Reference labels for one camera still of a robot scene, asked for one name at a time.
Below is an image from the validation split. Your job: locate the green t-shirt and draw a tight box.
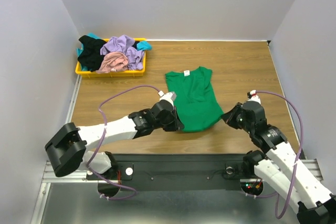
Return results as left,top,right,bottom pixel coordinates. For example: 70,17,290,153
165,66,224,133

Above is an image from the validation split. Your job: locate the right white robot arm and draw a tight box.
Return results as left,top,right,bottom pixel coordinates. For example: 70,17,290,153
221,100,335,223

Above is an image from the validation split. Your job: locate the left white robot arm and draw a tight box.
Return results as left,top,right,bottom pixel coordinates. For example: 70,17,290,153
45,100,184,177

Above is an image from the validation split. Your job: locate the yellow plastic bin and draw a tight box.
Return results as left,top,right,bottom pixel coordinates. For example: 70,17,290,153
75,38,147,78

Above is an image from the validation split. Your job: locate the teal t-shirt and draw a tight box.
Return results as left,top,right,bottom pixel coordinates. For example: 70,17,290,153
76,33,152,72

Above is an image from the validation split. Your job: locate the pink t-shirt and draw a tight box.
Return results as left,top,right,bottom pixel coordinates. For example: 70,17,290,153
96,52,129,74

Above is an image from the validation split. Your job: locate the lavender t-shirt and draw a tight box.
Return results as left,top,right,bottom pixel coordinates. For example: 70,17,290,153
100,35,145,70

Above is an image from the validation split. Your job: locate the black t-shirt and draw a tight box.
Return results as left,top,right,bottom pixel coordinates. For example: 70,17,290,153
78,35,107,72

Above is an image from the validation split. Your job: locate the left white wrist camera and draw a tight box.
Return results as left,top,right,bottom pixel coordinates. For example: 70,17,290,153
158,90,176,103

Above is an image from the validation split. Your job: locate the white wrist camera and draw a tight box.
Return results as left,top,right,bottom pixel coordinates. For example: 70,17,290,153
246,90,261,104
158,90,176,103

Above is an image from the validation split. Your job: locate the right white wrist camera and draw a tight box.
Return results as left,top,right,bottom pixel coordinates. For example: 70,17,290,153
246,90,261,104

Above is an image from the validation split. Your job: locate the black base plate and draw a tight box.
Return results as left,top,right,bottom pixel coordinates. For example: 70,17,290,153
103,154,257,191

